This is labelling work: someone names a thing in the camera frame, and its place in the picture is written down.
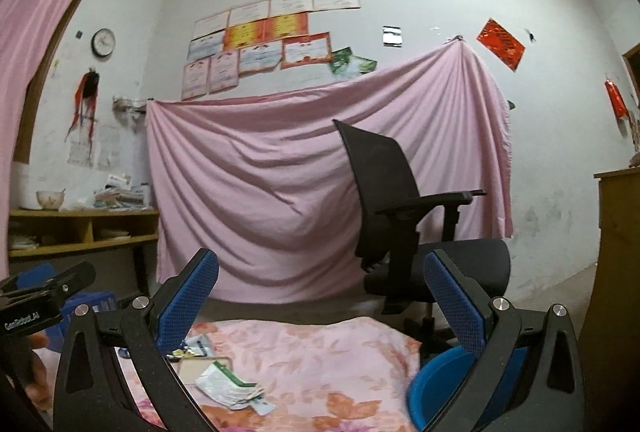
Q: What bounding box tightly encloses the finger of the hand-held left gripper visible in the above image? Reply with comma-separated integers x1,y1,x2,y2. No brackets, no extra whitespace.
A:
0,261,97,302
14,263,55,287

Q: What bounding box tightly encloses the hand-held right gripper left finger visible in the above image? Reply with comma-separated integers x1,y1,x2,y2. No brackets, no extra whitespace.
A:
52,248,221,432

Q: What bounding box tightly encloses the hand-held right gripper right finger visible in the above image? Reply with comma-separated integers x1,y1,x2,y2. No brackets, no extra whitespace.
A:
422,249,586,432

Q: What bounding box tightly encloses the brown cardboard piece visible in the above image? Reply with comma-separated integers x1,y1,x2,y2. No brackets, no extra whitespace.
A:
177,357,221,385

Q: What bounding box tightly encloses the blue plastic basin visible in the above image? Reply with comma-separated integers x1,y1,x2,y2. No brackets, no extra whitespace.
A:
406,344,531,432

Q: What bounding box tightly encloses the white green paper packet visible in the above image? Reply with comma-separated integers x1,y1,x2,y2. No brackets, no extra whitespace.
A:
195,360,263,408

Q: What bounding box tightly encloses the person's left hand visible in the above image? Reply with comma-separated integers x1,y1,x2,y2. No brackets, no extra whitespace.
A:
27,334,53,394

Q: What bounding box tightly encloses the wooden shelf unit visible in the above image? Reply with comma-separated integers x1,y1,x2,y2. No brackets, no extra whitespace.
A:
7,207,161,298

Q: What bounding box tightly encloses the ceramic bowl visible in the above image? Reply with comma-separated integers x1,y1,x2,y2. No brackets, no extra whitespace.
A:
36,189,66,211

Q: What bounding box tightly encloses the stack of books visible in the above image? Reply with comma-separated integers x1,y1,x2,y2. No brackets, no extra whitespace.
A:
94,173,153,210

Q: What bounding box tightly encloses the pink hanging sheet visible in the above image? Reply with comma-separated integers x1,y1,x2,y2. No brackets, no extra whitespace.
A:
145,39,515,305

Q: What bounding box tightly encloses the floral blanket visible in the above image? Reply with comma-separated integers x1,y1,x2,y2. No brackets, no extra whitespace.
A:
30,316,421,432

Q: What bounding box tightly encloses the black office chair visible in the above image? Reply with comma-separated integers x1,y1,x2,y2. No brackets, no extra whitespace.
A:
332,118,512,358

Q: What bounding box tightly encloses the red tassel ornament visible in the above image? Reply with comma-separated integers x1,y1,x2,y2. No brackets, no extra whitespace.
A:
65,68,99,143

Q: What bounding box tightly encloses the wooden cabinet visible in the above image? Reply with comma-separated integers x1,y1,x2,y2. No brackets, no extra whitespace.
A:
575,164,640,432

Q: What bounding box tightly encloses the green photo print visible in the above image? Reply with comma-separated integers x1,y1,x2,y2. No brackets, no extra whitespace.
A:
350,54,377,77
329,48,353,75

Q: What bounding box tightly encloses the red hanging bag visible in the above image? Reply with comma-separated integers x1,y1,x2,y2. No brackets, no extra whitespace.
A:
604,79,628,119

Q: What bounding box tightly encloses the pink curtain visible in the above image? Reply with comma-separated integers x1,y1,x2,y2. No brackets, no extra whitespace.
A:
0,0,143,278

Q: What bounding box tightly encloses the red paper poster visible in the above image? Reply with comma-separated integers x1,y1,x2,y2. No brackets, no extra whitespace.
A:
476,18,527,72

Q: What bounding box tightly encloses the white wall paper sheet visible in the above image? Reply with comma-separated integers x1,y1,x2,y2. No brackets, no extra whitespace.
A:
67,139,96,169

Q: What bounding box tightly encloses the metal wall rack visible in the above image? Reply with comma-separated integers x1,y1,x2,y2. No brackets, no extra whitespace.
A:
112,96,151,114

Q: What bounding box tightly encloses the round wall clock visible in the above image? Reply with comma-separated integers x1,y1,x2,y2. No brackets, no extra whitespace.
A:
91,28,117,58

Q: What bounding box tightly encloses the group of wall certificates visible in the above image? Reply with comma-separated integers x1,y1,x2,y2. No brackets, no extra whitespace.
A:
181,0,362,102

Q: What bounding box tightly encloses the wooden door frame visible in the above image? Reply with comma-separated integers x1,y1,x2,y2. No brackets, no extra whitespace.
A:
622,43,640,93

